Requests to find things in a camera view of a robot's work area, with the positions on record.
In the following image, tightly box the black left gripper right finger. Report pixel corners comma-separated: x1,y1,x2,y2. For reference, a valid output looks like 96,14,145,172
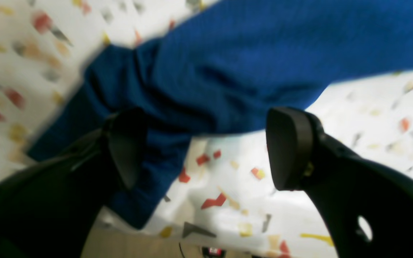
266,107,413,258

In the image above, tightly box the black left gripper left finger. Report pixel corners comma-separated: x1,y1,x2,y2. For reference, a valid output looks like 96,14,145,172
0,108,147,258

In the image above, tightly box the blue t-shirt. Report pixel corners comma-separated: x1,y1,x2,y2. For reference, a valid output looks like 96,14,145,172
27,0,413,229

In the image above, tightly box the terrazzo patterned tablecloth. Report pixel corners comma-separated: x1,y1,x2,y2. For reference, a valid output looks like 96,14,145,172
0,0,413,258

